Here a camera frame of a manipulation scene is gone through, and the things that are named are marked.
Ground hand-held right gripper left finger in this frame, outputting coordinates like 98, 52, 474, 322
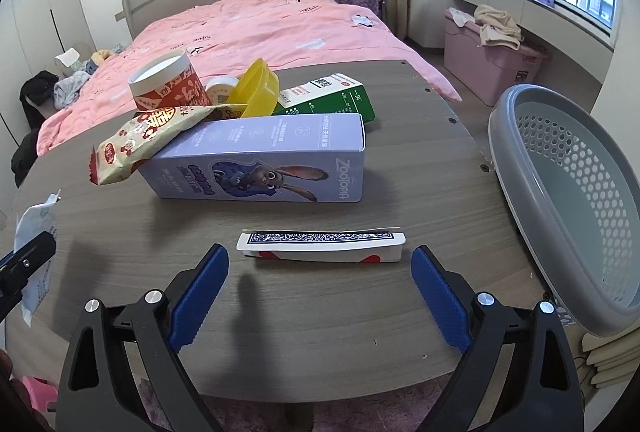
56, 243, 231, 432

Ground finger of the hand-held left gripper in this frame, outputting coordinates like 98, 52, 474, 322
0, 231, 57, 313

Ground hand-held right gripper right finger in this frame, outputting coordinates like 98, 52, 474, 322
410, 245, 586, 432

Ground white plastic packet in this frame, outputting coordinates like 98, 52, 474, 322
14, 193, 62, 328

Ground playing card box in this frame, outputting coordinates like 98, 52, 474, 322
235, 226, 406, 265

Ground purple rabbit print carton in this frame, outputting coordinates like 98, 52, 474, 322
136, 112, 367, 204

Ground grey perforated plastic basket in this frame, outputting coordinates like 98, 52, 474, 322
487, 83, 640, 338

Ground beige snack packet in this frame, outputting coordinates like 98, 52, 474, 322
89, 105, 251, 187

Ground white round lid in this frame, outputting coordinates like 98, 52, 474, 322
205, 76, 241, 106

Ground red paper cup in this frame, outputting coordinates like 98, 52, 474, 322
127, 50, 213, 110

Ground yellow plastic bowl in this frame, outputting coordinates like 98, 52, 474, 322
227, 57, 281, 118

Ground black garment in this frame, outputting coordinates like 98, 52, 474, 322
11, 132, 41, 188

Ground pink plastic stool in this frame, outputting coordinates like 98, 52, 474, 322
20, 374, 58, 413

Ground pink fluffy rug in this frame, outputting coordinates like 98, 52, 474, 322
135, 372, 456, 432

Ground black jacket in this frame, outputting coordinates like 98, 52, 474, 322
19, 71, 61, 118

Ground grey clothes pile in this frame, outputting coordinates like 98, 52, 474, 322
52, 72, 93, 109

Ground beige stacked boards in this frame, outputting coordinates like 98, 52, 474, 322
580, 327, 636, 388

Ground pink storage box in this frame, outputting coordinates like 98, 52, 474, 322
443, 10, 551, 107

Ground white wardrobe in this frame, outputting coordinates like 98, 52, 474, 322
0, 0, 96, 213

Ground pink bed blanket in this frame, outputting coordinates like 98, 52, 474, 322
37, 0, 463, 158

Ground beige crumpled clothes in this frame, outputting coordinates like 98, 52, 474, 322
472, 4, 523, 49

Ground white cloth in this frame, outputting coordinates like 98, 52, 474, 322
445, 7, 476, 29

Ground grey bay window seat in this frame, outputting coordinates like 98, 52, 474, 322
447, 0, 616, 78

